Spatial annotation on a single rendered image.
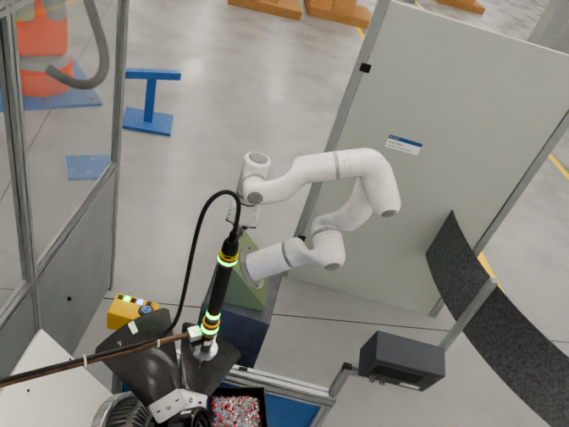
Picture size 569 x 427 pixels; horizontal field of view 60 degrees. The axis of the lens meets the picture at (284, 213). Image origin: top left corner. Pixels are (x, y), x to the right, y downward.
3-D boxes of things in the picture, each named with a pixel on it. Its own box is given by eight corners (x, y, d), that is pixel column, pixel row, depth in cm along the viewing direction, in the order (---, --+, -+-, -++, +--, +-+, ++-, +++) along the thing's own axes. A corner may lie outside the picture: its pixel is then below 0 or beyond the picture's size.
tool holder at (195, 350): (189, 367, 127) (194, 344, 121) (179, 344, 132) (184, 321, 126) (221, 357, 132) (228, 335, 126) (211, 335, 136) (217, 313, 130)
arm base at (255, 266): (245, 238, 217) (281, 224, 211) (265, 272, 224) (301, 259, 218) (234, 263, 201) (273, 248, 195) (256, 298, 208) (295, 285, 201)
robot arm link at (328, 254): (293, 246, 214) (344, 229, 206) (299, 286, 204) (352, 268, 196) (279, 235, 205) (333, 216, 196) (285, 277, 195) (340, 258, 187)
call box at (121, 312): (106, 330, 183) (107, 312, 177) (116, 309, 191) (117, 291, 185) (148, 341, 184) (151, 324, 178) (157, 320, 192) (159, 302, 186)
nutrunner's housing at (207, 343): (198, 363, 131) (229, 238, 103) (193, 351, 134) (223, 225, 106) (212, 358, 133) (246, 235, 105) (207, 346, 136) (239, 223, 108)
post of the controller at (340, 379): (328, 396, 199) (344, 368, 186) (328, 389, 201) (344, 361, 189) (335, 397, 199) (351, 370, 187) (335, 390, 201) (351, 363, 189)
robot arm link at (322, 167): (343, 198, 152) (245, 212, 152) (334, 169, 164) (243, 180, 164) (342, 175, 146) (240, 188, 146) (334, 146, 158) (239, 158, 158)
